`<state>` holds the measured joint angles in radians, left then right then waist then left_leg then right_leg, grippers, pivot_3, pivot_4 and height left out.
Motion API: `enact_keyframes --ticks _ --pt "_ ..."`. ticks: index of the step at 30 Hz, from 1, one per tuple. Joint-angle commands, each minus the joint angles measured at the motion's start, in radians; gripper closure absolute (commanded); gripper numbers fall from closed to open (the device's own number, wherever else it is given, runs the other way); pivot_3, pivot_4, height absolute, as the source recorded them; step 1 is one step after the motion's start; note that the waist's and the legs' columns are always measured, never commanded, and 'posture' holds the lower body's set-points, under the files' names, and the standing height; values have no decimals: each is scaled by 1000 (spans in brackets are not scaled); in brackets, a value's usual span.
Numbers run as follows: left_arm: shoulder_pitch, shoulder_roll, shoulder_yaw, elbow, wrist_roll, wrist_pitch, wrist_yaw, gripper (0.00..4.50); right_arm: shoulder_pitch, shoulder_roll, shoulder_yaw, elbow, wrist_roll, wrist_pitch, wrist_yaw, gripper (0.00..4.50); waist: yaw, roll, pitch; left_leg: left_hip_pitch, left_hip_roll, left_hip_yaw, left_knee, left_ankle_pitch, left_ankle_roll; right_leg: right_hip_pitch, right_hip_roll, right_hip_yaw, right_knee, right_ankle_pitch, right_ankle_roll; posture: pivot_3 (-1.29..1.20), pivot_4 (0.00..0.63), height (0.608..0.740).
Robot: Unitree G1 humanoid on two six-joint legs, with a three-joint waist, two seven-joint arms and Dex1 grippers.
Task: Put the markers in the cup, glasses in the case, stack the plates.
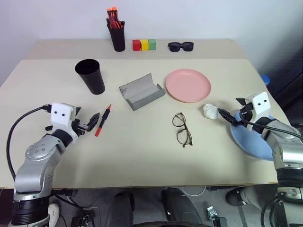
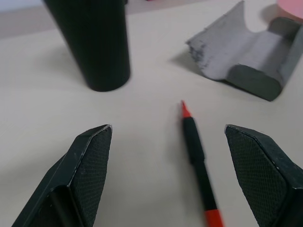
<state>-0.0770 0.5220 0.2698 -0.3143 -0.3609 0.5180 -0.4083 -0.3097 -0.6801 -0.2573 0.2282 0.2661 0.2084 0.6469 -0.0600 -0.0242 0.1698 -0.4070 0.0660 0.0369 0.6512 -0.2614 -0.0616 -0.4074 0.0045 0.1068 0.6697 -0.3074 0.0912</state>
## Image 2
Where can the grey foam block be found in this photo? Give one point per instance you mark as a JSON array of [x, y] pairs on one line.
[[246, 56]]

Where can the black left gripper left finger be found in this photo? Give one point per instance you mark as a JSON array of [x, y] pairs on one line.
[[78, 179]]

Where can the black and red pen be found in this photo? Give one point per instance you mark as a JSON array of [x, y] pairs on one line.
[[198, 163]]

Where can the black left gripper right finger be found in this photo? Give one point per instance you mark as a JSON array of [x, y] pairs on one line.
[[265, 175]]

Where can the black cylindrical pen holder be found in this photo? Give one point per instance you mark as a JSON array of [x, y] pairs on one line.
[[94, 45]]

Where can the pink round object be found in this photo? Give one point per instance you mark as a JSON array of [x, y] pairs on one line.
[[291, 8]]

